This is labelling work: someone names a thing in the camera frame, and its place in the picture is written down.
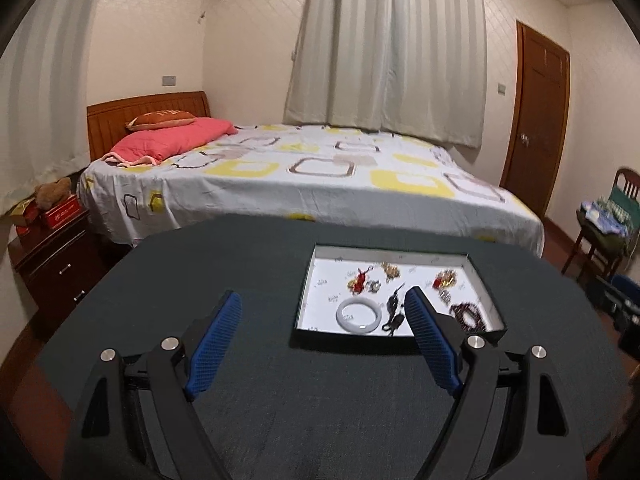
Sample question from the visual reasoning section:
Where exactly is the dark red bead bracelet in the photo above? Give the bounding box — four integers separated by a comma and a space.
449, 301, 488, 333

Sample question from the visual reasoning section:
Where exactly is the white box with green rim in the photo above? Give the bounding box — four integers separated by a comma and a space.
289, 243, 507, 356

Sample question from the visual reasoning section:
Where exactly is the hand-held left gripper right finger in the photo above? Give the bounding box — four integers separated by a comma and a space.
404, 286, 588, 480

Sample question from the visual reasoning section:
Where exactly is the brown teddy bear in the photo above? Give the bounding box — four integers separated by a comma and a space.
34, 177, 72, 210

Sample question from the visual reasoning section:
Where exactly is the brown wooden door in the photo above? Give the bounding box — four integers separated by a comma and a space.
500, 20, 572, 218

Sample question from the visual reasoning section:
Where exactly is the white jade bangle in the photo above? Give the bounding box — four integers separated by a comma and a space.
336, 297, 383, 333

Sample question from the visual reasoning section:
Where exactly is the wooden chair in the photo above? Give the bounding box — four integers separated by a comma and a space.
560, 167, 640, 281

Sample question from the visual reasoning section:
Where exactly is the pink blanket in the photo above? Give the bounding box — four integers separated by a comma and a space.
102, 116, 238, 167

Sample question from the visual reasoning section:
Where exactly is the red knot ornament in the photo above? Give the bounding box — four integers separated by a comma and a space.
348, 267, 373, 295

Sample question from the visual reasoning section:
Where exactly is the bed with patterned sheet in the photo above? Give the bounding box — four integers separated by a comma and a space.
77, 122, 546, 256

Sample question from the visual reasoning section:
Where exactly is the dark wooden nightstand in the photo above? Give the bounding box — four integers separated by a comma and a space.
7, 207, 106, 326

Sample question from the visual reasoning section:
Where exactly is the black gourd pendant with cord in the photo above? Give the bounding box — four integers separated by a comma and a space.
381, 282, 408, 336

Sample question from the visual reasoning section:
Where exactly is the black bag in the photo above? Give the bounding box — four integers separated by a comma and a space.
587, 272, 640, 346

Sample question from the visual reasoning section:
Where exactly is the wooden headboard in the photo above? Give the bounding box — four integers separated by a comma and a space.
86, 91, 211, 161

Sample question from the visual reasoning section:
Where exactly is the cream curtain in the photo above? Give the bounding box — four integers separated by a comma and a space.
283, 0, 488, 149

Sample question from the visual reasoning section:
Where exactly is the pile of clothes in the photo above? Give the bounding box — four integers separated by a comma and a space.
580, 200, 633, 256

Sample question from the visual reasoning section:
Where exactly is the orange pillow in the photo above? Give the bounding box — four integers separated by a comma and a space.
125, 110, 198, 131

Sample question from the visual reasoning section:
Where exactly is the gold and red box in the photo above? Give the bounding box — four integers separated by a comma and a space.
10, 199, 41, 226

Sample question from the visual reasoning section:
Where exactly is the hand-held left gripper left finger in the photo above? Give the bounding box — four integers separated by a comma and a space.
60, 290, 243, 480

